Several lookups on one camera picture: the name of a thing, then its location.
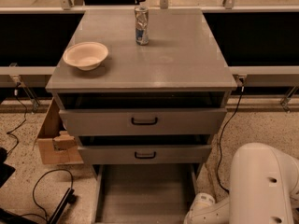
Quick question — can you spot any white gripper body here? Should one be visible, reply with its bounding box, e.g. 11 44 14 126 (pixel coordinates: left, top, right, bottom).
183 193 215 224

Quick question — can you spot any grey bottom drawer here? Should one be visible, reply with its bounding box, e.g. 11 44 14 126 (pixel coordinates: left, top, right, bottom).
92 163 196 224

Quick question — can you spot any grey drawer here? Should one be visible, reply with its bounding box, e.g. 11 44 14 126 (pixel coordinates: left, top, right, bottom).
92 163 196 224
78 145 211 164
59 108 226 136

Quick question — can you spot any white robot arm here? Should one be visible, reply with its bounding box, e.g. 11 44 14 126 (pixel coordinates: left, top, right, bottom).
183 143 299 224

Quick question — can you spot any grey middle drawer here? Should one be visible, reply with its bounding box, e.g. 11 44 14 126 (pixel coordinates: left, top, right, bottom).
78 145 211 164

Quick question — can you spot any grey top drawer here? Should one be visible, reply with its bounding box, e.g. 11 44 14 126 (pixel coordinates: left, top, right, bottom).
59 108 226 136

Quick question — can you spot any grey drawer cabinet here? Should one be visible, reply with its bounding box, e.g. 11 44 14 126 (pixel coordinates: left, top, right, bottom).
45 7 238 179

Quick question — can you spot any black stand leg left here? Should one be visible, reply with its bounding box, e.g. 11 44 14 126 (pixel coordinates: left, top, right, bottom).
47 188 77 224

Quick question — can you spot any brown cardboard box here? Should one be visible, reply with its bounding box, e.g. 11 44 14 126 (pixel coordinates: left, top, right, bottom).
36 99 83 165

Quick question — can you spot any white paper bowl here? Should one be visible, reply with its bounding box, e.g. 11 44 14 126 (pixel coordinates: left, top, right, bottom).
63 42 108 71

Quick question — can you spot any crumpled silver drink can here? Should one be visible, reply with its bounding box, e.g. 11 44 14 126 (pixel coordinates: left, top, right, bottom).
135 7 149 46

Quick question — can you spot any black cable right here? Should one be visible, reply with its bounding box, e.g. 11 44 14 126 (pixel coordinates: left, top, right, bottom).
216 85 245 194

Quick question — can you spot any metal bracket right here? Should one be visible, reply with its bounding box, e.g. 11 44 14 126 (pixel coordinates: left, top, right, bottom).
280 86 299 113

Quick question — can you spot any metal bracket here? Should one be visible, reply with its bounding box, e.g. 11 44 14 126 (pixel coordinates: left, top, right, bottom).
280 86 299 113
9 63 40 113

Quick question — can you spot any black cable left floor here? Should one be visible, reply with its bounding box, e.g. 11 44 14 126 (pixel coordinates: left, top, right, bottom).
18 169 74 222

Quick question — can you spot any black cable left wall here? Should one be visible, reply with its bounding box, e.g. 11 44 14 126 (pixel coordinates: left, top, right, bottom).
4 82 28 157

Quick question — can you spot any metal bracket left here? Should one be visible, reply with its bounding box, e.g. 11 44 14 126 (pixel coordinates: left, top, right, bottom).
9 63 40 113

